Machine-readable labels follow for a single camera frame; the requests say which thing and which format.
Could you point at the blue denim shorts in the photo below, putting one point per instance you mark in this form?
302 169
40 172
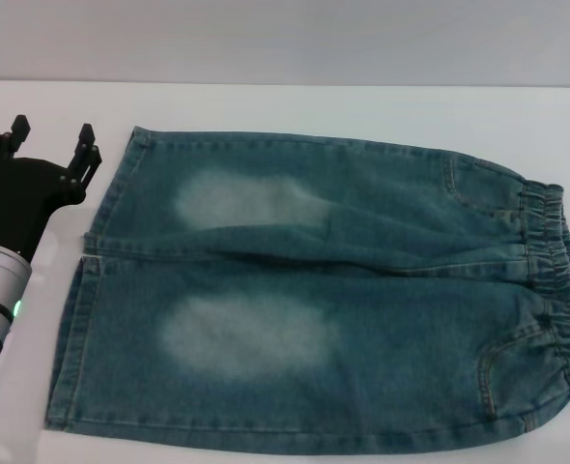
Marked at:
372 309

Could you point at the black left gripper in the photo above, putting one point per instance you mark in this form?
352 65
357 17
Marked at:
24 193

